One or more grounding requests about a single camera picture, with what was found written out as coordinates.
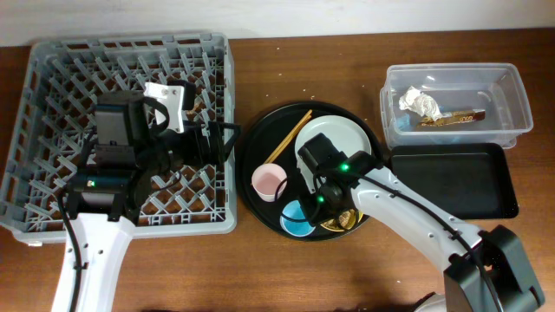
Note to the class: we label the light grey plate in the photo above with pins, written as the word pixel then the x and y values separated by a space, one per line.
pixel 345 135

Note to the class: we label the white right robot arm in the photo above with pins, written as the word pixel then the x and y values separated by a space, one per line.
pixel 482 270

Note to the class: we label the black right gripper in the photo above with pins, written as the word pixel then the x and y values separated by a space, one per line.
pixel 313 212

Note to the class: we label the clear plastic bin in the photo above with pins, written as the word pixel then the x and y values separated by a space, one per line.
pixel 495 88

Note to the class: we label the grey plastic dishwasher rack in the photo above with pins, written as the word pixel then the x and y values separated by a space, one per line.
pixel 47 100

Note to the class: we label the light blue plastic cup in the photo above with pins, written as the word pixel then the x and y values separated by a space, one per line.
pixel 293 220

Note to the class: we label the gold snack wrapper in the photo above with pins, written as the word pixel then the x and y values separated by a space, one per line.
pixel 454 118

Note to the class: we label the black rectangular tray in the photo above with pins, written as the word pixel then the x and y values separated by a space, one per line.
pixel 469 181

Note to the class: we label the round black tray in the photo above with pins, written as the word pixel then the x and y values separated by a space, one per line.
pixel 262 138

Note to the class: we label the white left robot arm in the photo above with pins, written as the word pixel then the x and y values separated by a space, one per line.
pixel 100 205

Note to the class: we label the yellow bowl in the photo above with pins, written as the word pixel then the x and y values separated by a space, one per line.
pixel 346 221

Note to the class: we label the pink plastic cup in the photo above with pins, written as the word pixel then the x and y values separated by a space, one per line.
pixel 269 181

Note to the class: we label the crumpled white tissue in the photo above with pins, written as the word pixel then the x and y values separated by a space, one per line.
pixel 416 101

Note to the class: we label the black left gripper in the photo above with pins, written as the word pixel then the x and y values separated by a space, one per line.
pixel 216 153

